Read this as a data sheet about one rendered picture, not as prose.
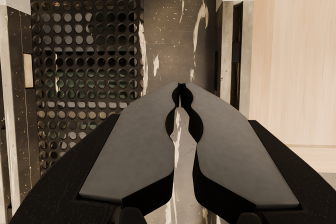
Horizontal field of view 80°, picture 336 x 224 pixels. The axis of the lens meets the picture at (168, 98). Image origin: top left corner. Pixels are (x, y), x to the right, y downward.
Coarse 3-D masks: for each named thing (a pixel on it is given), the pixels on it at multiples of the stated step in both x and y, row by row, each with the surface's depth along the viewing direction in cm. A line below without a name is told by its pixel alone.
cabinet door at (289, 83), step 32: (256, 0) 43; (288, 0) 43; (320, 0) 42; (256, 32) 44; (288, 32) 44; (320, 32) 43; (256, 64) 44; (288, 64) 44; (320, 64) 44; (256, 96) 45; (288, 96) 45; (320, 96) 44; (288, 128) 46; (320, 128) 45; (320, 160) 45
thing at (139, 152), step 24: (144, 96) 10; (168, 96) 10; (120, 120) 9; (144, 120) 9; (168, 120) 9; (120, 144) 7; (144, 144) 7; (168, 144) 7; (96, 168) 6; (120, 168) 6; (144, 168) 6; (168, 168) 7; (96, 192) 6; (120, 192) 6; (144, 192) 6; (168, 192) 7
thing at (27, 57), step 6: (24, 54) 47; (30, 54) 49; (24, 60) 47; (30, 60) 48; (24, 66) 47; (30, 66) 48; (24, 72) 47; (30, 72) 48; (30, 78) 49; (30, 84) 49
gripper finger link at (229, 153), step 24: (192, 96) 10; (216, 96) 10; (192, 120) 10; (216, 120) 9; (240, 120) 9; (216, 144) 8; (240, 144) 8; (216, 168) 7; (240, 168) 7; (264, 168) 7; (216, 192) 6; (240, 192) 6; (264, 192) 6; (288, 192) 6
